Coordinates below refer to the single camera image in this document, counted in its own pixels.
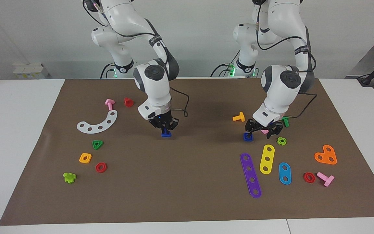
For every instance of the blue triangle-head screw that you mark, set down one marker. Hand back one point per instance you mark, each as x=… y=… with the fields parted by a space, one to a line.
x=166 y=134

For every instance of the white curved five-hole plate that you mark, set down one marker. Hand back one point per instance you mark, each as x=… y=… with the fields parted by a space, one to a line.
x=104 y=125

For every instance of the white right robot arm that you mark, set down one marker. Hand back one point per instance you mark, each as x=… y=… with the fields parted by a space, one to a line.
x=151 y=84

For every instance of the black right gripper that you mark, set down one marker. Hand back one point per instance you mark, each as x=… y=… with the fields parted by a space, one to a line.
x=164 y=120

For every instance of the orange square nut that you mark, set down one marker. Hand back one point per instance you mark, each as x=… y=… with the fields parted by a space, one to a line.
x=81 y=158

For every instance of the purple four-hole strip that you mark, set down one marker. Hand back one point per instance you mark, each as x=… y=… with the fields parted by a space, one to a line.
x=250 y=174

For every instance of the lime cross nut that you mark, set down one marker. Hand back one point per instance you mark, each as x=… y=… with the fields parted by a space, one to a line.
x=279 y=141

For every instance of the blue square nut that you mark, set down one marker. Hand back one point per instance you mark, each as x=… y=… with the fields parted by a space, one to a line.
x=245 y=138

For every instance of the brown paper mat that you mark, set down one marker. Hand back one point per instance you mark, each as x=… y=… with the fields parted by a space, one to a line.
x=180 y=175

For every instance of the white power strip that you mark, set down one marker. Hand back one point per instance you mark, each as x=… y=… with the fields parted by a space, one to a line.
x=31 y=71

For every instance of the pink plastic screw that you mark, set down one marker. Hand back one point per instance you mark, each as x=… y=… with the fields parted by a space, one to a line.
x=326 y=179
x=109 y=104

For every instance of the dark green plastic screw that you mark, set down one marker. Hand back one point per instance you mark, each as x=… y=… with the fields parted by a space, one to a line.
x=286 y=123

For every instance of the red hex nut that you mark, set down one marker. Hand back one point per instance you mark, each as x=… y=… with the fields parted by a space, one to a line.
x=305 y=178
x=98 y=168

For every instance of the pink square nut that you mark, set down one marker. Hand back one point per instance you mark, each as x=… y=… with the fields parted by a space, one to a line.
x=264 y=132

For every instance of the red plastic screw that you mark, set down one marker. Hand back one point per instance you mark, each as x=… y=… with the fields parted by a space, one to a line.
x=128 y=102

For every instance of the lime cross-head screw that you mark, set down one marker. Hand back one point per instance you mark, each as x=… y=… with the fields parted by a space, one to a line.
x=69 y=178

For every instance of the orange-yellow plastic screw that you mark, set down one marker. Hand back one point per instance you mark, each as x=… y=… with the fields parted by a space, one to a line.
x=240 y=117

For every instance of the orange heart-shaped plate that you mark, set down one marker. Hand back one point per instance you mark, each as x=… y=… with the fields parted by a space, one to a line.
x=326 y=156

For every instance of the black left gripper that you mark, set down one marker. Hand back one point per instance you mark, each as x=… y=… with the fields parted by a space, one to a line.
x=261 y=127

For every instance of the green triangle nut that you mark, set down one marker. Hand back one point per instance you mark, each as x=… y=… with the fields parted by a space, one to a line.
x=93 y=143

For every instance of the blue two-hole plate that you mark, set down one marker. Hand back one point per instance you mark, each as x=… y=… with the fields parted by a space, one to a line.
x=284 y=173

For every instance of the yellow three-hole plate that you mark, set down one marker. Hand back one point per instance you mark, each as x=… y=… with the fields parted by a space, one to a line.
x=267 y=154

